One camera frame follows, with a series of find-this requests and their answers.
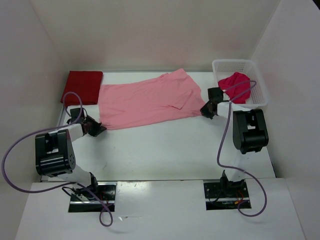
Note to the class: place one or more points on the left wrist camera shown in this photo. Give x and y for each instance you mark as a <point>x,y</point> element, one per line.
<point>77,116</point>

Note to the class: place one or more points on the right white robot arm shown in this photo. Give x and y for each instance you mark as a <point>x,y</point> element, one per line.
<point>249,135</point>

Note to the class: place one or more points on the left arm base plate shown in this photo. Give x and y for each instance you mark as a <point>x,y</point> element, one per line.
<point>82,201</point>

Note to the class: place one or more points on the crimson t shirt in basket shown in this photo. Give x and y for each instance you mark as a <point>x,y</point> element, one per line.
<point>236,84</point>

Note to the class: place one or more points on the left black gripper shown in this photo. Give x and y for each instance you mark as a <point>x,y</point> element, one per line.
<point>97,129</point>

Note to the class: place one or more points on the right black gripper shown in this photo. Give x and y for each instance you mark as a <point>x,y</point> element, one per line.
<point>205,113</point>

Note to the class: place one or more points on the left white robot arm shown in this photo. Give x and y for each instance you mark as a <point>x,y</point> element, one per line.
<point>55,156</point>

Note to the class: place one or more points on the white plastic basket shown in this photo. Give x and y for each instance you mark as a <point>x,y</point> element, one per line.
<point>223,68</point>

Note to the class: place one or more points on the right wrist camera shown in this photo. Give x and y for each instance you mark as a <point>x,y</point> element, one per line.
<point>215,94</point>

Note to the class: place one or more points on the dark red t shirt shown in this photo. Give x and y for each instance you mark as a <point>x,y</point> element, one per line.
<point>86,84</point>

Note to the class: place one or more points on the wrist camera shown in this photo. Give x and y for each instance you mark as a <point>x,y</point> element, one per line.
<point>215,94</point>
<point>77,116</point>

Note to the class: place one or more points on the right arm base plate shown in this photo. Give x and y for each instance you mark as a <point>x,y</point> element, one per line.
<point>227,197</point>

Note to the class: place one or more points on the pink t shirt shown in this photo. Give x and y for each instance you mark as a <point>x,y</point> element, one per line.
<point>168,97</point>

